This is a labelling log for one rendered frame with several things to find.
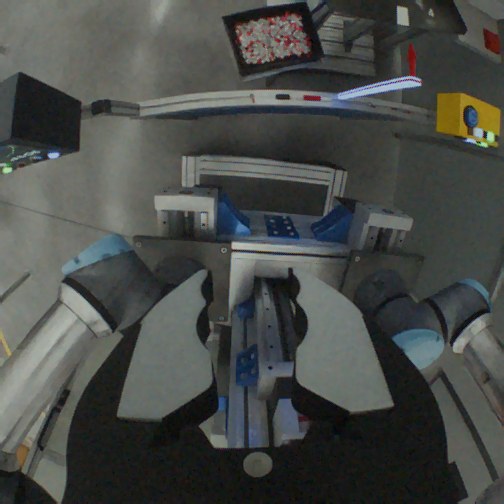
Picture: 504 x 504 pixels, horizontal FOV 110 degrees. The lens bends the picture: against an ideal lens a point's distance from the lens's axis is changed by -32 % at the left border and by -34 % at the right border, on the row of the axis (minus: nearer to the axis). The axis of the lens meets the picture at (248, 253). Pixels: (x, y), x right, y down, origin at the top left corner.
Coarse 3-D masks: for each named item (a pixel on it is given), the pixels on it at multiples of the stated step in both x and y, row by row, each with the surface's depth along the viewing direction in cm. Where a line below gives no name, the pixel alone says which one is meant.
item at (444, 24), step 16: (336, 0) 24; (352, 0) 24; (368, 0) 23; (384, 0) 22; (400, 0) 21; (416, 0) 20; (432, 0) 19; (448, 0) 18; (368, 16) 24; (384, 16) 23; (416, 16) 21; (448, 16) 19; (448, 32) 21; (464, 32) 20
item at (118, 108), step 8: (96, 104) 39; (112, 104) 42; (120, 104) 46; (128, 104) 50; (136, 104) 54; (96, 112) 40; (112, 112) 43; (120, 112) 46; (128, 112) 50; (136, 112) 55
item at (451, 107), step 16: (448, 96) 40; (464, 96) 36; (448, 112) 41; (464, 112) 37; (480, 112) 37; (496, 112) 36; (448, 128) 43; (464, 128) 39; (480, 128) 39; (496, 128) 38; (496, 144) 40
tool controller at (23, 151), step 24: (0, 96) 21; (24, 96) 24; (48, 96) 29; (0, 120) 22; (24, 120) 25; (48, 120) 30; (72, 120) 37; (0, 144) 24; (24, 144) 27; (48, 144) 32; (72, 144) 38; (0, 168) 35
